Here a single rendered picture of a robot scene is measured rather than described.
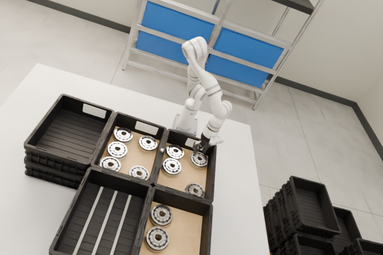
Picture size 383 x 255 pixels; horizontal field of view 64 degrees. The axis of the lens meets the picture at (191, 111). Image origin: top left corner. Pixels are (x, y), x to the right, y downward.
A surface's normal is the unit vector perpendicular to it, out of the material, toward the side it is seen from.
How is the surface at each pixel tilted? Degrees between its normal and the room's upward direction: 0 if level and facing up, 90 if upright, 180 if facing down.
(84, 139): 0
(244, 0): 90
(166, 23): 90
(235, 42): 90
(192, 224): 0
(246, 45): 90
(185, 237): 0
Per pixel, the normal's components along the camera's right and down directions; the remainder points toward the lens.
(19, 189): 0.33, -0.72
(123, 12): -0.04, 0.64
